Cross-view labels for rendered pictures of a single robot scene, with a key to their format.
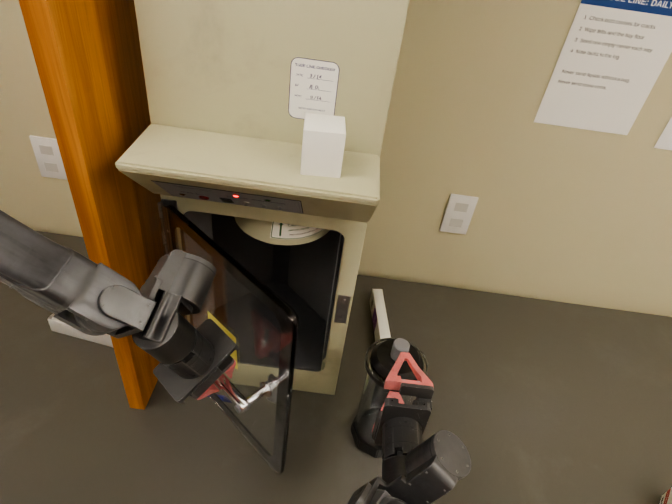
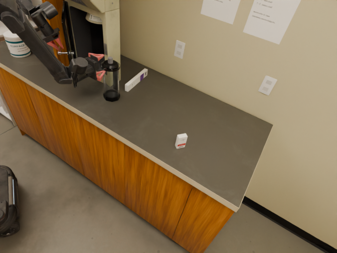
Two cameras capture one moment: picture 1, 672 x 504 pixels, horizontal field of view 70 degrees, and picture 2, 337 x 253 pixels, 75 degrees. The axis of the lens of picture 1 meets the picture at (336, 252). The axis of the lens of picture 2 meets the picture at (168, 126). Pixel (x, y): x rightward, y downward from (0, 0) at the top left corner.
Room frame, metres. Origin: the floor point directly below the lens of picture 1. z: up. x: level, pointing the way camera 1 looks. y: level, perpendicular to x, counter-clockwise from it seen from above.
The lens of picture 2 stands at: (-0.29, -0.97, 1.83)
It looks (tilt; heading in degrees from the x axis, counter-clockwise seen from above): 44 degrees down; 26
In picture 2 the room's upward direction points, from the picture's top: 11 degrees clockwise
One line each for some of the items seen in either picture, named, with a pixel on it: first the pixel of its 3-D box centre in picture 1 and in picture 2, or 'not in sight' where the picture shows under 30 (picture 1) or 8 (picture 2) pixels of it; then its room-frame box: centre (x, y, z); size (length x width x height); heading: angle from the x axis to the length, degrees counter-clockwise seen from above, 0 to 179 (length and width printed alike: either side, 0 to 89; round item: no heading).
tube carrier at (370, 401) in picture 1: (386, 398); (111, 81); (0.53, -0.13, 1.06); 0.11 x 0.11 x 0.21
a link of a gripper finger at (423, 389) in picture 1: (404, 383); (97, 59); (0.44, -0.13, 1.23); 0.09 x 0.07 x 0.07; 1
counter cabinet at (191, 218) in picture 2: not in sight; (119, 132); (0.67, -0.05, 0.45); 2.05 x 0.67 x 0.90; 91
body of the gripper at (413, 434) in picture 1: (402, 440); (87, 71); (0.37, -0.13, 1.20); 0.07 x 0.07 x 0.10; 1
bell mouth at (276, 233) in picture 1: (285, 202); (100, 13); (0.70, 0.10, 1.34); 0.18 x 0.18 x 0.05
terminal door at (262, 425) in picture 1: (226, 347); (69, 45); (0.49, 0.15, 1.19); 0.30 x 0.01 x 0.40; 50
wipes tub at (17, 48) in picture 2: not in sight; (17, 43); (0.46, 0.70, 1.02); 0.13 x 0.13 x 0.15
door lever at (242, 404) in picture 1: (238, 383); (63, 49); (0.42, 0.12, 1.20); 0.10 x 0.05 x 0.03; 50
